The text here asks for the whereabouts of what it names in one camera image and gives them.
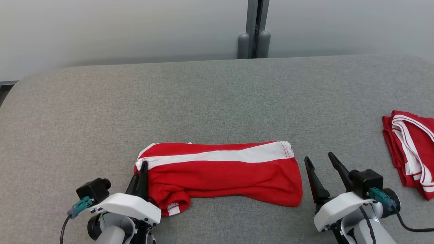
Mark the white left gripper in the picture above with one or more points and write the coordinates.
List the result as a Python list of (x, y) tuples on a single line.
[(129, 205)]

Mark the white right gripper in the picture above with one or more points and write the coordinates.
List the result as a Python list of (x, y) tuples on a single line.
[(342, 208)]

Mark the red jersey with white trim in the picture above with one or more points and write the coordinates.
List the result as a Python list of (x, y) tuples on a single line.
[(396, 152)]

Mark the red shorts with white stripe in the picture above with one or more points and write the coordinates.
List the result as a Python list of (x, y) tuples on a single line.
[(220, 179)]

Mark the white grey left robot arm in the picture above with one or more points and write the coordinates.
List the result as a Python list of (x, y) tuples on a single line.
[(108, 234)]

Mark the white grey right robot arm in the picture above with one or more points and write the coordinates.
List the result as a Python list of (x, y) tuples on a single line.
[(381, 234)]

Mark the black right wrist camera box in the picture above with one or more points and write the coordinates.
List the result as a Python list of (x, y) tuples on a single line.
[(368, 179)]

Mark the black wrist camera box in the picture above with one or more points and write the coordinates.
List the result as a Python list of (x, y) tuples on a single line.
[(368, 179), (91, 189)]

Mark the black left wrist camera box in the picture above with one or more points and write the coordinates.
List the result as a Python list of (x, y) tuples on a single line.
[(91, 189)]

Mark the grey cylindrical post foot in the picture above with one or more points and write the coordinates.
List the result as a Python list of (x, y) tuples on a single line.
[(243, 47), (263, 45)]

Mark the grey metal partition post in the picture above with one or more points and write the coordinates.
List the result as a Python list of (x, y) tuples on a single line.
[(252, 20)]

